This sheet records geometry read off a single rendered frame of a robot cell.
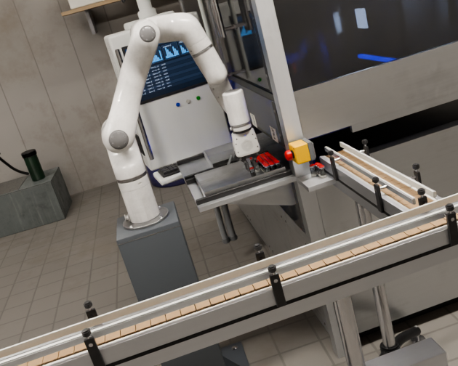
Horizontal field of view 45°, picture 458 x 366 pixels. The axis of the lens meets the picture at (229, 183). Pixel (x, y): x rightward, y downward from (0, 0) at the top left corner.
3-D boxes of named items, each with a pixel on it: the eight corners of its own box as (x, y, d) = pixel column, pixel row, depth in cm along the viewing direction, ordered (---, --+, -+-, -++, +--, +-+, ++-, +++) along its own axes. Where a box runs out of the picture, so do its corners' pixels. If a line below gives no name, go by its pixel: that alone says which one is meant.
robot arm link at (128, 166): (118, 186, 213) (97, 126, 205) (115, 173, 230) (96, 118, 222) (147, 176, 214) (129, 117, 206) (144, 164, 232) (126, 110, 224)
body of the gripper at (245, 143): (230, 133, 220) (238, 159, 223) (255, 125, 221) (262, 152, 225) (227, 129, 227) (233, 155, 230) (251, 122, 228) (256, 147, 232)
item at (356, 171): (320, 179, 222) (311, 141, 217) (355, 167, 224) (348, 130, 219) (407, 245, 158) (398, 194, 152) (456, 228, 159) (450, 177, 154)
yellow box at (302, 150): (309, 155, 216) (305, 137, 213) (315, 159, 209) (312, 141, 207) (291, 160, 215) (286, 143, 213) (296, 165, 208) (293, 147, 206)
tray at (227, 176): (269, 159, 250) (267, 152, 248) (286, 174, 225) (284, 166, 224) (196, 182, 246) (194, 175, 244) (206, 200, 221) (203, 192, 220)
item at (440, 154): (352, 171, 454) (331, 64, 425) (536, 285, 260) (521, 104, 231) (235, 208, 442) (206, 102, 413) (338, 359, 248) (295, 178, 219)
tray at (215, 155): (268, 137, 283) (267, 131, 282) (284, 148, 258) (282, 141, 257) (204, 157, 279) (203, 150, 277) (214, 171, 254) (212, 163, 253)
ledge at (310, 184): (330, 171, 221) (329, 167, 221) (344, 181, 209) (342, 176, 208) (297, 182, 220) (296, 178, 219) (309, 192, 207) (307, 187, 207)
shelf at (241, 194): (267, 139, 288) (266, 135, 287) (315, 175, 222) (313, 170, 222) (177, 167, 282) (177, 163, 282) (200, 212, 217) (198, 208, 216)
